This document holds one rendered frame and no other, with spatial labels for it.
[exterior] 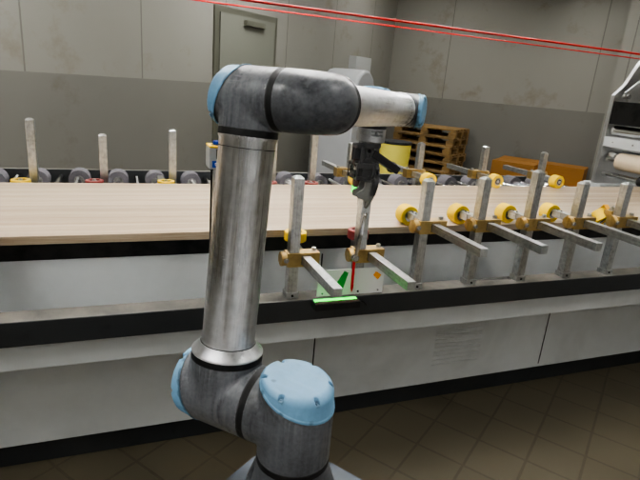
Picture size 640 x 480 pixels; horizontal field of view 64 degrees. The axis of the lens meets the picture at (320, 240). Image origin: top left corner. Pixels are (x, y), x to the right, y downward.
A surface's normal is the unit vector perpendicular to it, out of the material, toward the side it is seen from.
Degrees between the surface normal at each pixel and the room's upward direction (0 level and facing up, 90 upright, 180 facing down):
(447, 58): 90
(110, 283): 90
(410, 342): 90
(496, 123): 90
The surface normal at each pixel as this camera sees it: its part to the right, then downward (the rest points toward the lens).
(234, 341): 0.37, 0.24
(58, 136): 0.82, 0.23
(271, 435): -0.44, 0.23
